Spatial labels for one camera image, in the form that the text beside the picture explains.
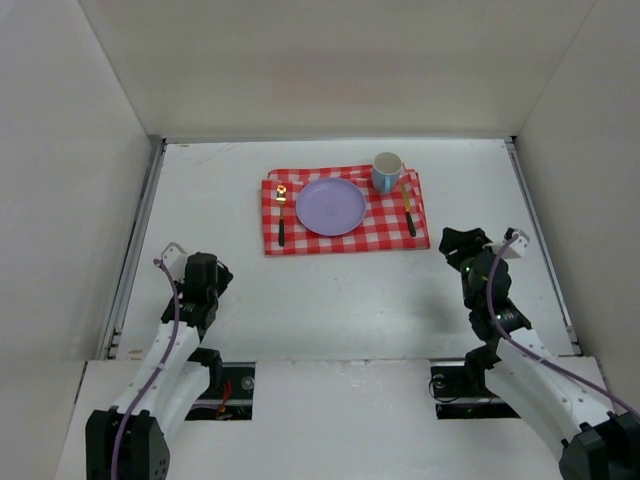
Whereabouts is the light blue mug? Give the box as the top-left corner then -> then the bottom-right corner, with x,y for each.
371,152 -> 404,195

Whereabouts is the purple plastic plate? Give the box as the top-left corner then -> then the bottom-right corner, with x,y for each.
295,178 -> 367,237

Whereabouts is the red white checkered cloth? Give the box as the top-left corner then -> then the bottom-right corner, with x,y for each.
261,165 -> 430,256

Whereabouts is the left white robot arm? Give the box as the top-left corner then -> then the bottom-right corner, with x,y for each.
85,242 -> 233,479

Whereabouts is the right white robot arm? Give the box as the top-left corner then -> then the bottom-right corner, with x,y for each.
438,227 -> 639,479

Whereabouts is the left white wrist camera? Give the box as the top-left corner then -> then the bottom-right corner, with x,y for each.
160,242 -> 188,281

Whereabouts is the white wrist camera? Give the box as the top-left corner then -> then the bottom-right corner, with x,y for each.
160,242 -> 188,281
503,227 -> 530,259

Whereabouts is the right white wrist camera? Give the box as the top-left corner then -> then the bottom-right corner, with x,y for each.
503,227 -> 530,259

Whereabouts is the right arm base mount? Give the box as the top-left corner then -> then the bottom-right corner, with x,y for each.
428,346 -> 519,420

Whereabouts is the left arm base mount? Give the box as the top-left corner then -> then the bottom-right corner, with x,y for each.
186,348 -> 256,421

